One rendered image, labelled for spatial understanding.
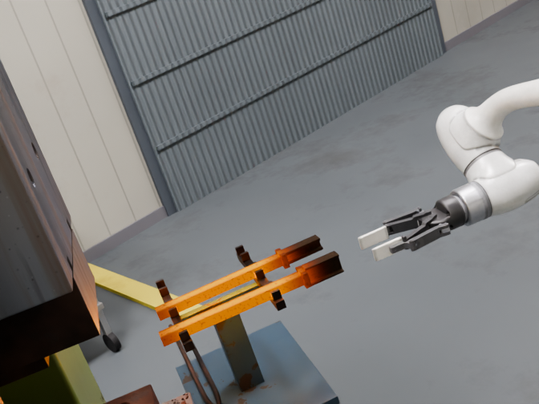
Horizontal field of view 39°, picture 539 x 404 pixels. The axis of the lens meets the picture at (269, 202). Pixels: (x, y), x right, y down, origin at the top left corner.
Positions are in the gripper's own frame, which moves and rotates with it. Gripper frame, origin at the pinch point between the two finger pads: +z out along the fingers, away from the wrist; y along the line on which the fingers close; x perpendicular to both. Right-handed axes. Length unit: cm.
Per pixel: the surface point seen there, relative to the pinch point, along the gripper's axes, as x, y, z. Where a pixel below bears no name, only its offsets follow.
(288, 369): -26.0, 9.4, 27.0
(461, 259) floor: -98, 140, -83
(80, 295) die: 36, -46, 58
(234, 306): 1.0, -1.4, 34.6
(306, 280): 0.1, -2.2, 18.3
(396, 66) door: -86, 437, -204
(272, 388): -26.0, 5.3, 32.5
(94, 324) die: 31, -46, 58
